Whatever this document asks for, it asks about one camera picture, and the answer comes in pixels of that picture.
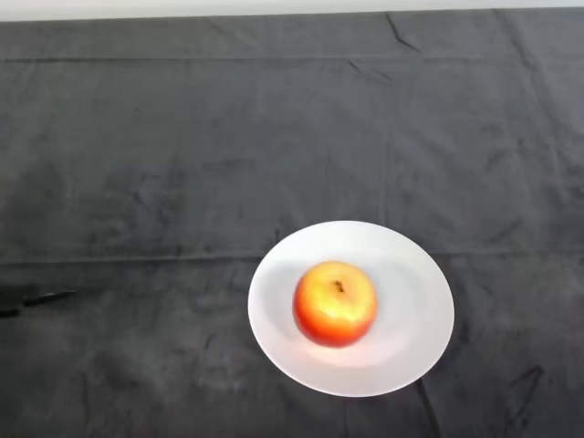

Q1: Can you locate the white round plate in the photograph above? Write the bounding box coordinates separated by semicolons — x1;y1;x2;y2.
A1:
247;220;455;399

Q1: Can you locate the black cloth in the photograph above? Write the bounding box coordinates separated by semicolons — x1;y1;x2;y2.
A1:
0;8;584;438

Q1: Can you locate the red yellow apple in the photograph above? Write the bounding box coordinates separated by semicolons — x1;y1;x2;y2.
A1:
292;260;380;349

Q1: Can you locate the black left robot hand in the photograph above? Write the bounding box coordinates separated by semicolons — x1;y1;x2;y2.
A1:
0;286;78;319

